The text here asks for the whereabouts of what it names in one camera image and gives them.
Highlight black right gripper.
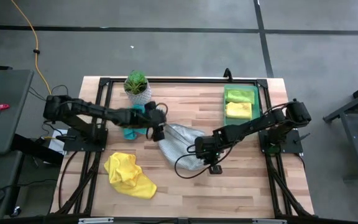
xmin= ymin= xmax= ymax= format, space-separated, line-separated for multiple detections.
xmin=195 ymin=130 xmax=224 ymax=174

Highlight grey microfiber towel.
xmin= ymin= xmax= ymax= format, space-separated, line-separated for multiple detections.
xmin=157 ymin=123 xmax=213 ymax=171

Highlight yellow microfiber towel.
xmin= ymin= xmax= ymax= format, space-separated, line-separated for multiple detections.
xmin=225 ymin=101 xmax=253 ymax=120
xmin=103 ymin=151 xmax=158 ymax=200

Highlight lime green microfiber towel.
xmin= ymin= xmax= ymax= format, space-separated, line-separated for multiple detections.
xmin=225 ymin=89 xmax=256 ymax=105

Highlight teal microfiber towel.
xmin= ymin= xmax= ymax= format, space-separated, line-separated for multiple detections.
xmin=122 ymin=104 xmax=150 ymax=141

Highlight succulent in patterned white pot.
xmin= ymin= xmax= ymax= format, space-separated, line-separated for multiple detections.
xmin=123 ymin=70 xmax=152 ymax=106

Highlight translucent green plastic bin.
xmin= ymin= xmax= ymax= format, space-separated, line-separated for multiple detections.
xmin=223 ymin=84 xmax=260 ymax=127

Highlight white box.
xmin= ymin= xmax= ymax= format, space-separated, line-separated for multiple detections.
xmin=47 ymin=129 xmax=67 ymax=155

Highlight black equipment box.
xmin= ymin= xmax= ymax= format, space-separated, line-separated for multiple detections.
xmin=11 ymin=133 xmax=65 ymax=166

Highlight grey metal bench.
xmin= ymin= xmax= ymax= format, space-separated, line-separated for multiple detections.
xmin=323 ymin=77 xmax=358 ymax=183

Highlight dark grey side table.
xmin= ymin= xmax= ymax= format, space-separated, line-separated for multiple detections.
xmin=0 ymin=68 xmax=34 ymax=156

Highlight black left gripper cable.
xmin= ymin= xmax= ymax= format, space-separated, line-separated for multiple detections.
xmin=146 ymin=101 xmax=170 ymax=141

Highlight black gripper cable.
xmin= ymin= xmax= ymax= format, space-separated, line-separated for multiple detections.
xmin=146 ymin=101 xmax=170 ymax=141
xmin=174 ymin=144 xmax=229 ymax=180

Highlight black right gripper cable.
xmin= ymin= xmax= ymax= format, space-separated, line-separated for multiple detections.
xmin=174 ymin=144 xmax=229 ymax=180

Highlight black aluminium table frame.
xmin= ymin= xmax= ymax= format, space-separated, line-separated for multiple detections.
xmin=50 ymin=77 xmax=315 ymax=218

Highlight black bracket stand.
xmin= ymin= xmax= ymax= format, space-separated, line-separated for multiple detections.
xmin=223 ymin=67 xmax=234 ymax=82

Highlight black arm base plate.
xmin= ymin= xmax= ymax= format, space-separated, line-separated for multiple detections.
xmin=62 ymin=126 xmax=108 ymax=152
xmin=258 ymin=129 xmax=304 ymax=156

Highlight silver metal bracket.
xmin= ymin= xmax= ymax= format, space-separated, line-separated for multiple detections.
xmin=252 ymin=219 xmax=287 ymax=224
xmin=78 ymin=217 xmax=114 ymax=224

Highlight thin black floor cable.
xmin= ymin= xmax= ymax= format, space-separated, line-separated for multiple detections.
xmin=28 ymin=84 xmax=71 ymax=138

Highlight yellow extension cable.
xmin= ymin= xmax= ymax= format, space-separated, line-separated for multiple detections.
xmin=10 ymin=0 xmax=53 ymax=96

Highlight red-handled hex key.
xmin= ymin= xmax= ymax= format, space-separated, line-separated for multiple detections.
xmin=0 ymin=103 xmax=11 ymax=130

